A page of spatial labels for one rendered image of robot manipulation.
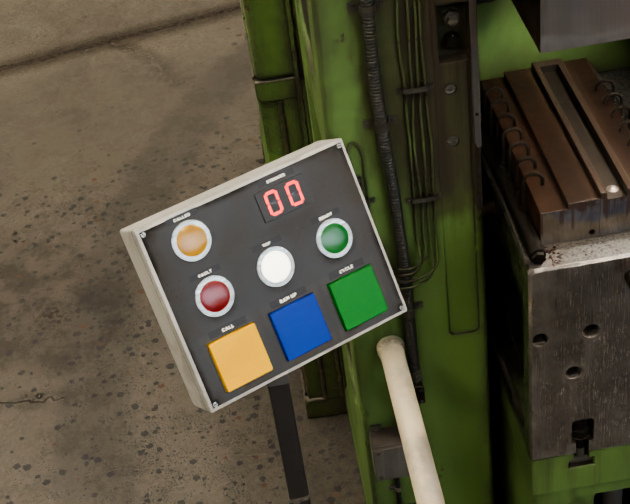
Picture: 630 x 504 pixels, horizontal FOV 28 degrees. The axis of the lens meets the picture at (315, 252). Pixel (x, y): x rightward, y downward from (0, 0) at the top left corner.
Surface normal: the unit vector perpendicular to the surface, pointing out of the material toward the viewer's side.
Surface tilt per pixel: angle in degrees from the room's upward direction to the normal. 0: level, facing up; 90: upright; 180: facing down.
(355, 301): 60
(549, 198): 0
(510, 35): 90
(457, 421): 90
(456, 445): 90
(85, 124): 0
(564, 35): 90
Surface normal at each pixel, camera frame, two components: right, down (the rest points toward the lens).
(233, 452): -0.11, -0.77
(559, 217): 0.12, 0.61
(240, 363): 0.40, 0.03
